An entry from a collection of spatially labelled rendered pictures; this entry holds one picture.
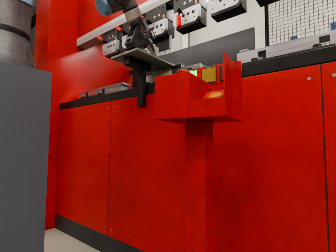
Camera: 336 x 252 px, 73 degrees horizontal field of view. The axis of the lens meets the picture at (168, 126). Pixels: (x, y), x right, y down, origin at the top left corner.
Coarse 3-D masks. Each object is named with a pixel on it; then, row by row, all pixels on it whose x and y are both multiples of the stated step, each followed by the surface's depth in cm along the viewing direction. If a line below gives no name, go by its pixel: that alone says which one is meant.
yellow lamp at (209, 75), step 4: (208, 68) 71; (212, 68) 70; (204, 72) 72; (208, 72) 71; (212, 72) 70; (204, 76) 72; (208, 76) 71; (212, 76) 70; (204, 80) 71; (208, 80) 71; (212, 80) 70
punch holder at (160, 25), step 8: (160, 8) 121; (168, 8) 121; (152, 16) 125; (160, 16) 121; (168, 16) 120; (152, 24) 124; (160, 24) 120; (168, 24) 121; (152, 32) 124; (160, 32) 120; (168, 32) 121
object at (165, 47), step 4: (164, 36) 123; (168, 36) 121; (156, 40) 126; (160, 40) 124; (164, 40) 122; (168, 40) 121; (156, 44) 126; (160, 44) 124; (164, 44) 122; (168, 44) 120; (160, 48) 124; (164, 48) 122; (168, 48) 121; (160, 52) 125; (164, 52) 123; (168, 52) 121
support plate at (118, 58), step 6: (138, 48) 96; (120, 54) 102; (126, 54) 101; (132, 54) 101; (138, 54) 101; (144, 54) 101; (150, 54) 102; (120, 60) 108; (144, 60) 108; (150, 60) 108; (156, 60) 108; (162, 60) 109; (156, 66) 116; (162, 66) 116; (168, 66) 116
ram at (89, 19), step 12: (84, 0) 173; (144, 0) 130; (168, 0) 118; (84, 12) 171; (96, 12) 161; (120, 12) 144; (144, 12) 130; (84, 24) 170; (96, 24) 160; (120, 24) 143; (96, 36) 159; (84, 48) 179
